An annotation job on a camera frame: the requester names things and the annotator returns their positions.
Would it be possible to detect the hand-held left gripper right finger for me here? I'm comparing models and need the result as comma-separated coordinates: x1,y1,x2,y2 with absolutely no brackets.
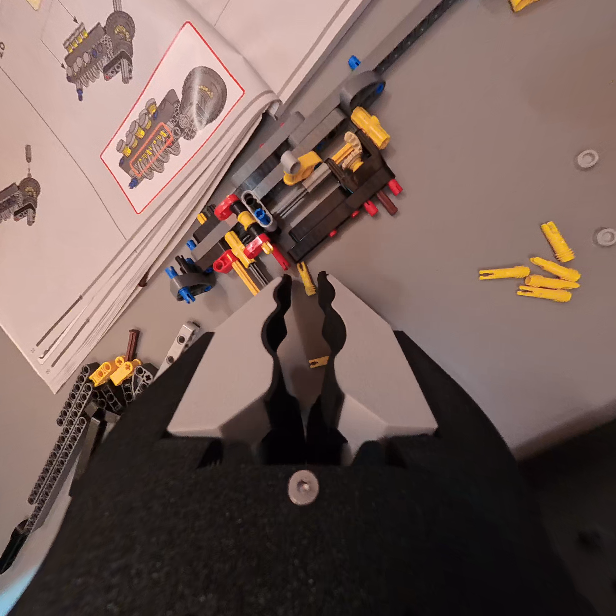
318,272,439,447

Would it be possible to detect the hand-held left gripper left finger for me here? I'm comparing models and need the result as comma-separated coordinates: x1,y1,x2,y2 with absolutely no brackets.
166,274,293,443

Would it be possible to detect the pile of yellow lego pins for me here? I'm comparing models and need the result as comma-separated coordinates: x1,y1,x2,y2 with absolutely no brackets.
479,221,581,303

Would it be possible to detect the cluster of grey lego rings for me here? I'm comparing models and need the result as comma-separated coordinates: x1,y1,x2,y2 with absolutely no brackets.
576,149,616,247

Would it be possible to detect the light grey lego beam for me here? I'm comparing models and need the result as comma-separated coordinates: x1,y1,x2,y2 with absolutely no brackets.
156,321,200,378

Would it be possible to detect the bundle of black lego beams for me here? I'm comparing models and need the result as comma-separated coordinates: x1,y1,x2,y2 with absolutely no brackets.
0,329,157,576

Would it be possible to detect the grey black lego chassis assembly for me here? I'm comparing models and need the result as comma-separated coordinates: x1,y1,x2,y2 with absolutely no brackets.
166,0,463,305

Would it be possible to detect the lego instruction booklet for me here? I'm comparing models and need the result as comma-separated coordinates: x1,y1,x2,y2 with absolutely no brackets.
0,0,373,393

